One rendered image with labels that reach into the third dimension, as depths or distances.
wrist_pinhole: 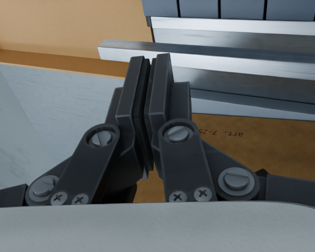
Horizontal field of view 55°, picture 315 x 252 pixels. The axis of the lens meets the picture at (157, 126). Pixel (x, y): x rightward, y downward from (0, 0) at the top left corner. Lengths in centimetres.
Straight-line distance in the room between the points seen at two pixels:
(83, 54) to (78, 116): 15
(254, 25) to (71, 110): 38
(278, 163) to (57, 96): 39
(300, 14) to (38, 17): 34
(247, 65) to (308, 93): 18
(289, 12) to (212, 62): 9
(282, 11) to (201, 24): 7
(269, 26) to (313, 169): 14
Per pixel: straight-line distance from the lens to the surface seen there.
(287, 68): 21
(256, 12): 28
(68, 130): 63
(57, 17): 46
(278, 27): 29
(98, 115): 54
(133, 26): 39
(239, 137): 36
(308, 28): 29
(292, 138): 35
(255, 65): 21
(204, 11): 29
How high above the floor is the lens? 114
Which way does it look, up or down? 40 degrees down
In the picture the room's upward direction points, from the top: 148 degrees counter-clockwise
